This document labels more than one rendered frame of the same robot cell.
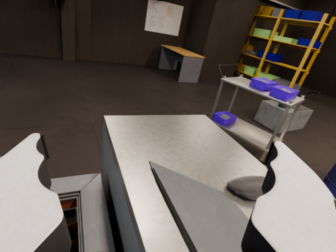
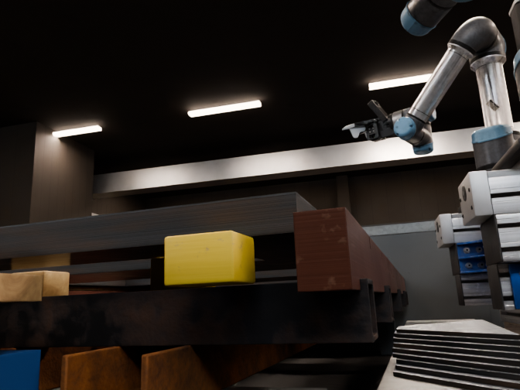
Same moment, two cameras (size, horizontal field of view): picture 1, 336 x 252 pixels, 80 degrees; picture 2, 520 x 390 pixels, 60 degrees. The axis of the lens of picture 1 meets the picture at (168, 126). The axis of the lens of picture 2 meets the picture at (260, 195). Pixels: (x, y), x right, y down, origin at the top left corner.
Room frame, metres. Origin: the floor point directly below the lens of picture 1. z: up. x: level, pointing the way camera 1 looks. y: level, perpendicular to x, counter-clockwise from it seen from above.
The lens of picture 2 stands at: (-0.96, 1.54, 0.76)
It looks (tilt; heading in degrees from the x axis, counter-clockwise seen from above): 13 degrees up; 317
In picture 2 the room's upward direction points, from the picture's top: 3 degrees counter-clockwise
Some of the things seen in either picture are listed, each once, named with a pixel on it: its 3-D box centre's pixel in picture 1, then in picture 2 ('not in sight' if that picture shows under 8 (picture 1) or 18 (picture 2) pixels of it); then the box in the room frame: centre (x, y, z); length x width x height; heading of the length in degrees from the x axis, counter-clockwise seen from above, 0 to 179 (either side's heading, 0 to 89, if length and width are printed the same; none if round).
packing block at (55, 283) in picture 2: not in sight; (39, 286); (-0.26, 1.33, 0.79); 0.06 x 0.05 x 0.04; 29
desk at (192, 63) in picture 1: (179, 63); not in sight; (6.56, 0.07, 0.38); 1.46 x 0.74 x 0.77; 33
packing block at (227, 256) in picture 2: not in sight; (210, 261); (-0.65, 1.31, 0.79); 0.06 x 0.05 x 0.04; 29
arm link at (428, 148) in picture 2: not in sight; (420, 138); (-0.18, -0.02, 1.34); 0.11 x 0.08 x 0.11; 97
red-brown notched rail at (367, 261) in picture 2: not in sight; (388, 280); (-0.35, 0.57, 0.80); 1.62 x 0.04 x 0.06; 119
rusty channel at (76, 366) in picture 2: not in sight; (319, 324); (-0.20, 0.65, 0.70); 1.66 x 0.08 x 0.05; 119
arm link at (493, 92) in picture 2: not in sight; (494, 98); (-0.44, -0.07, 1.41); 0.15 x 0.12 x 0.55; 97
